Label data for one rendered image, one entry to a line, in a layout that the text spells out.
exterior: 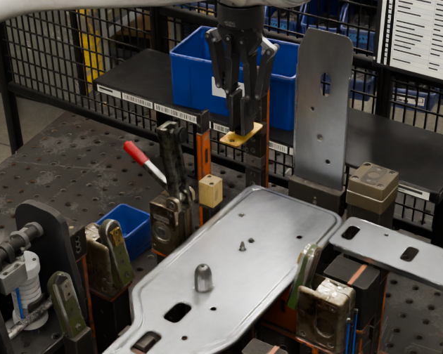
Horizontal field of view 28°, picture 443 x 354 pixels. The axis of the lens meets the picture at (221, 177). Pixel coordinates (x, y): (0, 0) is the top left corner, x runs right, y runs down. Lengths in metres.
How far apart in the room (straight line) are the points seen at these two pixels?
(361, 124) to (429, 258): 0.44
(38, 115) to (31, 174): 1.75
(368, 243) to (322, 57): 0.36
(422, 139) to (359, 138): 0.13
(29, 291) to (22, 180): 0.96
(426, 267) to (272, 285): 0.28
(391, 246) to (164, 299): 0.44
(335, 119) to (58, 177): 0.97
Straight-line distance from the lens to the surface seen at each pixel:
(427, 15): 1.88
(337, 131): 1.74
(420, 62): 1.93
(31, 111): 4.24
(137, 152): 1.68
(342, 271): 1.63
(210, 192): 1.71
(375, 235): 1.69
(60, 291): 1.46
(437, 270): 1.63
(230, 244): 1.65
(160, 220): 1.69
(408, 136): 1.95
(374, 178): 1.75
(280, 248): 1.65
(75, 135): 2.61
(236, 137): 1.49
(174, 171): 1.62
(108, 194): 2.34
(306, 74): 1.72
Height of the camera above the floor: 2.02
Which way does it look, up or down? 34 degrees down
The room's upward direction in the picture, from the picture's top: 1 degrees counter-clockwise
